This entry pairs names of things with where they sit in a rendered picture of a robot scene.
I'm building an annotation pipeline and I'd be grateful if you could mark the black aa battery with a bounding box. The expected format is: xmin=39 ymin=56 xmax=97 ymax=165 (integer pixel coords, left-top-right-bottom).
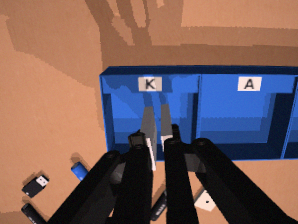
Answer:
xmin=21 ymin=203 xmax=46 ymax=224
xmin=151 ymin=188 xmax=166 ymax=221

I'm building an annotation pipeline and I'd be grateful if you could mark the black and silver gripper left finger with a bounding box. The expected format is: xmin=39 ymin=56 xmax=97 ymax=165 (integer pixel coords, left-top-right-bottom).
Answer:
xmin=46 ymin=106 xmax=157 ymax=224

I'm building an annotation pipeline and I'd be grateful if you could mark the white domino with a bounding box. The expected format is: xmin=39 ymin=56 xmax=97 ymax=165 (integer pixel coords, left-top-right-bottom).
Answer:
xmin=194 ymin=187 xmax=216 ymax=211

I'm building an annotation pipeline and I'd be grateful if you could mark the blue three-compartment bin rack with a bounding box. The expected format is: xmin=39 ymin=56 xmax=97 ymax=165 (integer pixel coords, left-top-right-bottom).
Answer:
xmin=99 ymin=65 xmax=298 ymax=162

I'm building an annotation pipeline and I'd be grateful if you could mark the blue aa battery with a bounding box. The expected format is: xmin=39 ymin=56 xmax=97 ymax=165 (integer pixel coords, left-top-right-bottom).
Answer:
xmin=71 ymin=162 xmax=89 ymax=181

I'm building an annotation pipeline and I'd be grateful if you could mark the black usb stick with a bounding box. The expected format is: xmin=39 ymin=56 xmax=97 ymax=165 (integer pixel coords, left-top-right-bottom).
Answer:
xmin=22 ymin=174 xmax=50 ymax=199

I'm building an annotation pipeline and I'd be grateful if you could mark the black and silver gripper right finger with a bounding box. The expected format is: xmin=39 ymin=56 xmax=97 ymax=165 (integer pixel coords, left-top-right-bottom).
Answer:
xmin=161 ymin=104 xmax=298 ymax=224

